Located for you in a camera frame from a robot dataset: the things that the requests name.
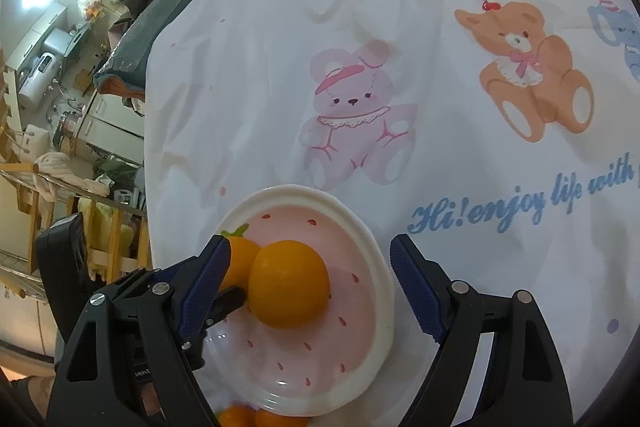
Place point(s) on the wooden drying rack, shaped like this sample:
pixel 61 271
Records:
pixel 114 238

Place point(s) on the white cartoon bedsheet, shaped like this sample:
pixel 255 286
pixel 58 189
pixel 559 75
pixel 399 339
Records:
pixel 502 136

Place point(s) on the small orange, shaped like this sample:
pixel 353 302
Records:
pixel 265 418
pixel 237 416

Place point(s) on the dark green blanket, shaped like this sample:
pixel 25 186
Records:
pixel 124 72

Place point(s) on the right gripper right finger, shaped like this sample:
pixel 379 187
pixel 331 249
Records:
pixel 524 384

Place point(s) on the white cabinet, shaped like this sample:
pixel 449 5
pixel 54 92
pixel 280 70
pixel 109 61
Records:
pixel 112 127

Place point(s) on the large orange with leaf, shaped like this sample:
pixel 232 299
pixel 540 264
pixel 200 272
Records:
pixel 243 254

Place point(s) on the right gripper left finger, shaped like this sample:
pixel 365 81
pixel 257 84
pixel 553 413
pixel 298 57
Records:
pixel 142 330

